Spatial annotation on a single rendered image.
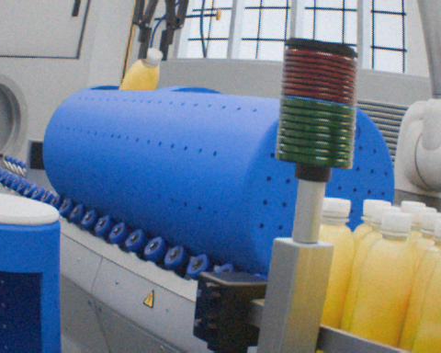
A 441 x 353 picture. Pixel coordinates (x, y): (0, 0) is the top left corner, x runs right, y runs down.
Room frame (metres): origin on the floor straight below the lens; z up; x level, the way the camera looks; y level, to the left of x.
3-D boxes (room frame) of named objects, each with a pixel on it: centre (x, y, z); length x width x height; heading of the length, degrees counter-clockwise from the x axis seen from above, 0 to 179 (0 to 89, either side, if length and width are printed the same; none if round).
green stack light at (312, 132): (0.72, -0.07, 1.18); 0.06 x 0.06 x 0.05
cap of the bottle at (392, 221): (0.95, -0.20, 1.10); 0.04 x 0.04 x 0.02
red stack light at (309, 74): (0.72, -0.07, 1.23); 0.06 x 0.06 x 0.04
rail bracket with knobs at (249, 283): (1.09, -0.04, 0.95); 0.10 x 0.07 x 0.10; 121
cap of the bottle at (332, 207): (1.06, -0.14, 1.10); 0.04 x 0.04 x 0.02
